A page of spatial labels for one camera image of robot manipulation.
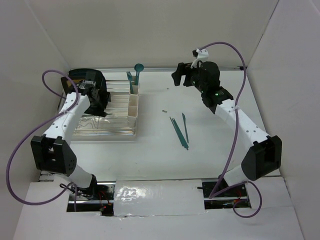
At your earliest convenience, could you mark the white dish drying rack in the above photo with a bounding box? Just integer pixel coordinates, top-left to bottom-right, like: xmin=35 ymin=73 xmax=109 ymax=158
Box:
xmin=72 ymin=79 xmax=138 ymax=141

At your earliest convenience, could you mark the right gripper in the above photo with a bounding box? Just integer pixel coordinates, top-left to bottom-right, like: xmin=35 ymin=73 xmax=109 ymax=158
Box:
xmin=171 ymin=62 xmax=207 ymax=93

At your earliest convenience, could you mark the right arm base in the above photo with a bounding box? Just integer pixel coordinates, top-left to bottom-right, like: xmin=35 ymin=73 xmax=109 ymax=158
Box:
xmin=197 ymin=179 xmax=251 ymax=210

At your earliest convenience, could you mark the white utensil holder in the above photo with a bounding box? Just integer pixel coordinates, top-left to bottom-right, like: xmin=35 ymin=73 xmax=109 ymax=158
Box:
xmin=127 ymin=76 xmax=140 ymax=128

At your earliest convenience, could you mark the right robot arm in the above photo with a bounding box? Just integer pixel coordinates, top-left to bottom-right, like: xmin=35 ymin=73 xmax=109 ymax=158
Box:
xmin=171 ymin=61 xmax=282 ymax=196

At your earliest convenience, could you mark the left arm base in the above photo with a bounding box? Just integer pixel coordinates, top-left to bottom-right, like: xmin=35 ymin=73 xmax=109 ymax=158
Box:
xmin=66 ymin=181 xmax=116 ymax=217

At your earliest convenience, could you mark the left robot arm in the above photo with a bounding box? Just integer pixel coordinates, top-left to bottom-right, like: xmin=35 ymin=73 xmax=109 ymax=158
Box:
xmin=30 ymin=77 xmax=110 ymax=200

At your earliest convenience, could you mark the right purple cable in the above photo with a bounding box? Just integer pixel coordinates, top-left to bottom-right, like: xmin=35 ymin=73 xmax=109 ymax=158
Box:
xmin=197 ymin=42 xmax=263 ymax=218

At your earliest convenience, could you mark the yellow plate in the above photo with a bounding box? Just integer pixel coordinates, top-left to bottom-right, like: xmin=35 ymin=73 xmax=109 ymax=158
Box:
xmin=60 ymin=77 xmax=75 ymax=95

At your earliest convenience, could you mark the green plastic fork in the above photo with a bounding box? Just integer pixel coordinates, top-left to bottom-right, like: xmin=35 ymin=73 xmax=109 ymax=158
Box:
xmin=126 ymin=71 xmax=133 ymax=82
xmin=126 ymin=71 xmax=134 ymax=94

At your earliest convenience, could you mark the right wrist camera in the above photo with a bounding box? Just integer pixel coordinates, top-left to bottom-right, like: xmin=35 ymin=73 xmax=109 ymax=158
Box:
xmin=190 ymin=48 xmax=209 ymax=68

